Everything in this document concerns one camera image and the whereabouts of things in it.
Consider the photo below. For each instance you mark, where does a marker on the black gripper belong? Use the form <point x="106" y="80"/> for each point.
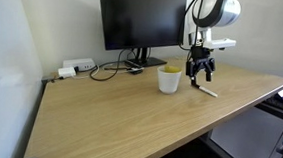
<point x="200" y="53"/>

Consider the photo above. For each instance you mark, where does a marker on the white marker with black cap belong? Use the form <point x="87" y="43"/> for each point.
<point x="208" y="91"/>

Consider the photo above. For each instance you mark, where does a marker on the white mug with yellow inside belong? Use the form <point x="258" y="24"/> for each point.
<point x="168" y="80"/>

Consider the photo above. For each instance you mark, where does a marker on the black monitor stand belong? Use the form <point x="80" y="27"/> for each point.
<point x="146" y="60"/>

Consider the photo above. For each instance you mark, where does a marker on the small black dongle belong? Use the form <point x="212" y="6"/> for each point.
<point x="135" y="70"/>

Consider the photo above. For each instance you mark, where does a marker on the black computer monitor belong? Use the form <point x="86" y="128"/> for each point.
<point x="140" y="19"/>

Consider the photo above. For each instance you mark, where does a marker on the black keyboard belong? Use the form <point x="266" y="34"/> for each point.
<point x="281" y="105"/>

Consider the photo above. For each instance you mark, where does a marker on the white power strip box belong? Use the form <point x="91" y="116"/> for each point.
<point x="79" y="64"/>

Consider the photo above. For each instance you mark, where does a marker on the small white power adapter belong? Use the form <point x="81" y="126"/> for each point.
<point x="66" y="72"/>

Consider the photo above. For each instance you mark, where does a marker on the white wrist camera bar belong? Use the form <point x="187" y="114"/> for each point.
<point x="222" y="43"/>

